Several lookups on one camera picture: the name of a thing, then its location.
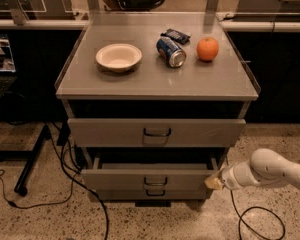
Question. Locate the grey bottom drawer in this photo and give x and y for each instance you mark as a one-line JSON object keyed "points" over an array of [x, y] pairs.
{"points": [[129, 195]]}

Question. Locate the laptop with lit screen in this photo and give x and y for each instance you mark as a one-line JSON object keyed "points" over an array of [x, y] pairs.
{"points": [[8, 71]]}

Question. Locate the black desk leg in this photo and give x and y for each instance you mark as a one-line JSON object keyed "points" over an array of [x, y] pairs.
{"points": [[22, 143]]}

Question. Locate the blue soda can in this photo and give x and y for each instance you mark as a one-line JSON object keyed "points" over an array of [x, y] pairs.
{"points": [[173, 55]]}

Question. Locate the orange fruit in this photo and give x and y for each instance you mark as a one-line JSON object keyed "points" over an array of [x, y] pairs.
{"points": [[207, 49]]}

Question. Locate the grey drawer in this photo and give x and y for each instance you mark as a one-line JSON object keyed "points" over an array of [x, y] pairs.
{"points": [[138, 176], [156, 132], [129, 195]]}

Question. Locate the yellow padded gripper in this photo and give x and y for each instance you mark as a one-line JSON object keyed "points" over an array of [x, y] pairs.
{"points": [[229, 179]]}

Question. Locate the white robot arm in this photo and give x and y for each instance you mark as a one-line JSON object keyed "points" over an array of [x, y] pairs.
{"points": [[265, 168]]}

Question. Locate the grey top drawer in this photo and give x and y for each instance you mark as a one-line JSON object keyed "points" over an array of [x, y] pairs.
{"points": [[156, 132]]}

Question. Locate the grey metal drawer cabinet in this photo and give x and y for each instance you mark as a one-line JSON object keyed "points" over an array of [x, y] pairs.
{"points": [[218, 89]]}

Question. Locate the dark blue snack packet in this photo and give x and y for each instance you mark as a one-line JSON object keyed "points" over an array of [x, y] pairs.
{"points": [[176, 36]]}

